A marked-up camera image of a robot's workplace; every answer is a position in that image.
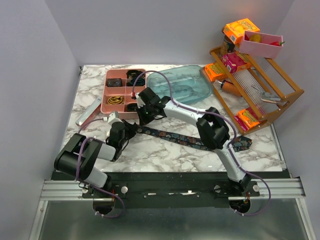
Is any brown snack can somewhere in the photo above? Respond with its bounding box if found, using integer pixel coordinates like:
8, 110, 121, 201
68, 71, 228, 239
219, 27, 235, 57

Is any red toy pepper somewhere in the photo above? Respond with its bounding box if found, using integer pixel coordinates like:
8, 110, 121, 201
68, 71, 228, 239
270, 41, 285, 47

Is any pink silver flat box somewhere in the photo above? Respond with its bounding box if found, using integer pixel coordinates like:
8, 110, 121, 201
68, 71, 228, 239
75, 96, 102, 127

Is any pink compartment organizer tray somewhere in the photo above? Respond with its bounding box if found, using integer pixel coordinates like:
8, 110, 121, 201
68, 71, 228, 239
100, 68, 147, 120

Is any floral patterned necktie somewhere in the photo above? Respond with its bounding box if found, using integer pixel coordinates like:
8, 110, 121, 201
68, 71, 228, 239
136, 126, 252, 152

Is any orange snack box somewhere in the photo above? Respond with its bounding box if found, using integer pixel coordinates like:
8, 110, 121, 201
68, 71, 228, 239
223, 18, 260, 44
234, 107, 261, 132
204, 62, 228, 82

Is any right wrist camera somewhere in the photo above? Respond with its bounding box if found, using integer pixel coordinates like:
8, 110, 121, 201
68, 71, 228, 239
135, 92, 146, 109

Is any orange bottle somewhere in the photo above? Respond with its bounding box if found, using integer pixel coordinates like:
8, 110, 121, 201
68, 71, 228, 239
214, 79, 242, 97

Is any pink rectangular bin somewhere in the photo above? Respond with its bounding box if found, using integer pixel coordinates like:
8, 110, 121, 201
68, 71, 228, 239
239, 31, 284, 59

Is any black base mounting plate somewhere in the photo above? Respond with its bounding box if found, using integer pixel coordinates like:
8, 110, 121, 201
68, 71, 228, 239
82, 172, 260, 213

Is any rolled dark floral tie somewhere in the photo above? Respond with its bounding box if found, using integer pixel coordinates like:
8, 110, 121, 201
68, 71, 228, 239
106, 78, 123, 88

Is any pink snack box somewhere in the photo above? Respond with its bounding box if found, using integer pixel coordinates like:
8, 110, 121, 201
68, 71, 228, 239
221, 51, 251, 74

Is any orange snack box middle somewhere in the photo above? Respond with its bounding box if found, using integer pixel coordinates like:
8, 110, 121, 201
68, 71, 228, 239
204, 62, 228, 82

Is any rolled black tie bottom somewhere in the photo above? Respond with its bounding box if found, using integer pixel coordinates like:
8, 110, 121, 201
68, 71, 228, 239
126, 103, 138, 113

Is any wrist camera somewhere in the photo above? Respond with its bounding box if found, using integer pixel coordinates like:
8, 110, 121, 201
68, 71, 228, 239
135, 92, 146, 109
107, 111, 123, 126

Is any rolled gold tie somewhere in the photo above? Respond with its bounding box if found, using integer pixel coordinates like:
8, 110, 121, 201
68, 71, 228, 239
107, 95, 125, 105

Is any rolled teal tie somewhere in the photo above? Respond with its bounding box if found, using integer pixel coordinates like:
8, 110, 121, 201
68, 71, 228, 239
126, 77, 146, 87

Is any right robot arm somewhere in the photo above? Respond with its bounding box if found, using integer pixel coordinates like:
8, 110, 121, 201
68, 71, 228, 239
132, 87, 251, 196

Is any aluminium rail frame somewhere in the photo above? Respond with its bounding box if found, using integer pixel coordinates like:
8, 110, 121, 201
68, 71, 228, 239
29, 178, 316, 240

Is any blue transparent plastic tray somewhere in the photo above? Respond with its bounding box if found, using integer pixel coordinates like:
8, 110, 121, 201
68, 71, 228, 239
146, 65, 213, 105

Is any orange snack box top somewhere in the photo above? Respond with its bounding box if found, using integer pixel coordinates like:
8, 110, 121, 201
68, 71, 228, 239
223, 18, 260, 44

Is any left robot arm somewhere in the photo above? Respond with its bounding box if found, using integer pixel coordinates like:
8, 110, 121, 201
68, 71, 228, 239
54, 119, 138, 198

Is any orange snack box lower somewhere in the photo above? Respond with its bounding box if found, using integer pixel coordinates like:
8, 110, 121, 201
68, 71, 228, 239
234, 107, 261, 132

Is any rolled black tie top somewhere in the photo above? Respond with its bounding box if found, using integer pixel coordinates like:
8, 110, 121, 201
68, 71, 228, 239
126, 69, 145, 80

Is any rolled black tie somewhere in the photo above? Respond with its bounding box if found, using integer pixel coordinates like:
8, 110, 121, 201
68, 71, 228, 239
126, 69, 145, 80
126, 103, 138, 113

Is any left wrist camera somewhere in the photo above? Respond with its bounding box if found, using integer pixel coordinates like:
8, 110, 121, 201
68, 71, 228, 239
107, 111, 123, 126

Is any yellow toy fruit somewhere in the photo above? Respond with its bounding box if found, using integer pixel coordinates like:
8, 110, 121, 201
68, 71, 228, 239
249, 34, 262, 43

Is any wooden dish rack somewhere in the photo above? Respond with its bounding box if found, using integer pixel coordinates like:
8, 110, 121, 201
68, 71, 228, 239
209, 47, 304, 135

